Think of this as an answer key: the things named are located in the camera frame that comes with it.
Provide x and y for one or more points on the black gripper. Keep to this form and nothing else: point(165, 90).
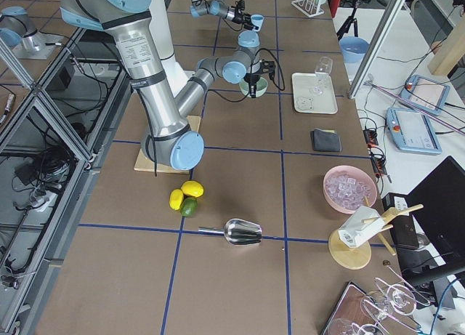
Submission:
point(252, 78)
point(239, 17)

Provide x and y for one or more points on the green ceramic bowl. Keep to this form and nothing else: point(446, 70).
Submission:
point(261, 87)

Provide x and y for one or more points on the light blue plastic cup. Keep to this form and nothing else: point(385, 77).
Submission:
point(257, 18)

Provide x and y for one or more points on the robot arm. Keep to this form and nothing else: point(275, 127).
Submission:
point(141, 32)
point(216, 8)

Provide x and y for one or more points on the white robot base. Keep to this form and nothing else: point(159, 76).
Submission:
point(159, 28)

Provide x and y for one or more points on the blue plastic bowl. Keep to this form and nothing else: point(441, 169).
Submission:
point(353, 48)

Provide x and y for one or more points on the pink bowl of ice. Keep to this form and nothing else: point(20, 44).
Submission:
point(346, 188)

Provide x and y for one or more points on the steel ice scoop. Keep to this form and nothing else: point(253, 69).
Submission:
point(238, 232)

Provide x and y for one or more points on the cream bear tray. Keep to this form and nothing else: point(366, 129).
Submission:
point(312, 96)

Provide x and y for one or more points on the white cup rack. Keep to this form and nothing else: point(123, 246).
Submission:
point(310, 8)

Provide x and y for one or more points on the clear wine glass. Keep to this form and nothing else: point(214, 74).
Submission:
point(322, 73)

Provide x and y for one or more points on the grey folded cloth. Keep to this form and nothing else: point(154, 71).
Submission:
point(325, 141)

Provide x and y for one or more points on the yellow lemon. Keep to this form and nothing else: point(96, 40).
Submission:
point(192, 188)
point(176, 199)

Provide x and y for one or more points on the green lime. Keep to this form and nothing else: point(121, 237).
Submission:
point(189, 207)

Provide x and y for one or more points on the wooden cutting board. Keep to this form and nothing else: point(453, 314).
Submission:
point(179, 155)

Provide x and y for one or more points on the blue teach pendant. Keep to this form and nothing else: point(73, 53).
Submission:
point(412, 131)
point(426, 94)

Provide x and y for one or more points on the wooden stand with carton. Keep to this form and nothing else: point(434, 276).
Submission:
point(349, 245)

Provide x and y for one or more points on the black monitor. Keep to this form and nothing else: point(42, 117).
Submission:
point(441, 193)

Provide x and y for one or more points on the hanging wine glasses rack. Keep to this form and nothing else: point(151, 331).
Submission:
point(388, 309)

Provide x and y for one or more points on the black camera tripod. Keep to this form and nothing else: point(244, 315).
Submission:
point(350, 21)

